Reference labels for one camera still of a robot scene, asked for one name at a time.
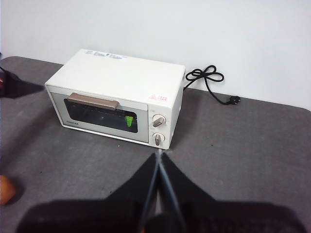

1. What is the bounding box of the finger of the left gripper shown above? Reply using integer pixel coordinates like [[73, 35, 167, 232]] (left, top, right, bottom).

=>
[[0, 65, 46, 99]]

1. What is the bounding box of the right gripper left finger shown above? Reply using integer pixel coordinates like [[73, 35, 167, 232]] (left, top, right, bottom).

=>
[[16, 152, 159, 233]]

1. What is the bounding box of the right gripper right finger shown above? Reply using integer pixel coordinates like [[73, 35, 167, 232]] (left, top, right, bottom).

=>
[[159, 152, 306, 233]]

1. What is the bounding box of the oven door with beige handle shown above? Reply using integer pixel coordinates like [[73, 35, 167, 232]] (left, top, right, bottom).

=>
[[48, 88, 149, 146]]

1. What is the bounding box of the beige oven knob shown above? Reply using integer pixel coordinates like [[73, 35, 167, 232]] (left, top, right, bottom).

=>
[[152, 132, 166, 146], [152, 114, 167, 128]]

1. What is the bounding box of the cream Toshiba toaster oven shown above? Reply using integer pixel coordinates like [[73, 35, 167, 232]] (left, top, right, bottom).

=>
[[44, 48, 187, 150]]

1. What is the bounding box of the brown potato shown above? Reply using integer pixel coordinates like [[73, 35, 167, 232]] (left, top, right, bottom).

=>
[[0, 174, 17, 204]]

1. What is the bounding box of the black power cable with plug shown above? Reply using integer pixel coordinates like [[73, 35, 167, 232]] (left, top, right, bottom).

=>
[[182, 64, 242, 106]]

